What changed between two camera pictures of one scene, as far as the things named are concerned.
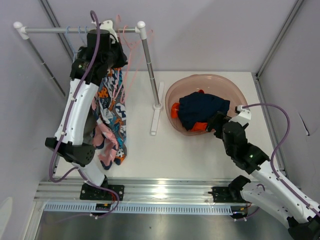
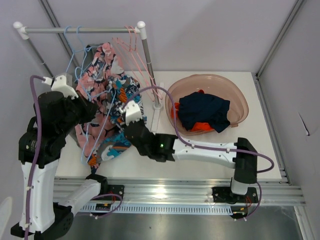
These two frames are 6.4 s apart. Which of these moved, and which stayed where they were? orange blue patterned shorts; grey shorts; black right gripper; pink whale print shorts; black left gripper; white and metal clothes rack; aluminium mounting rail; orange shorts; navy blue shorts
Moved: black right gripper; black left gripper; grey shorts; pink whale print shorts; orange blue patterned shorts
Stayed: white and metal clothes rack; orange shorts; aluminium mounting rail; navy blue shorts
